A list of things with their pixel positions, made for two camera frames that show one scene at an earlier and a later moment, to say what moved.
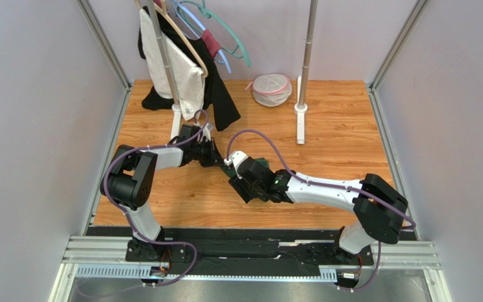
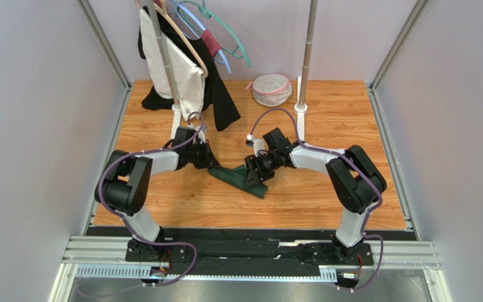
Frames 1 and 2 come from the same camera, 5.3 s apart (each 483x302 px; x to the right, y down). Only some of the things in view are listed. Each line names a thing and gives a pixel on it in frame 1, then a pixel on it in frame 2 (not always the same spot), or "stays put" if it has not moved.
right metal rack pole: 309,50 stays put
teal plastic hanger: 207,12 stays put
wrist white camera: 236,157 to 258,143
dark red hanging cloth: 213,46 stays put
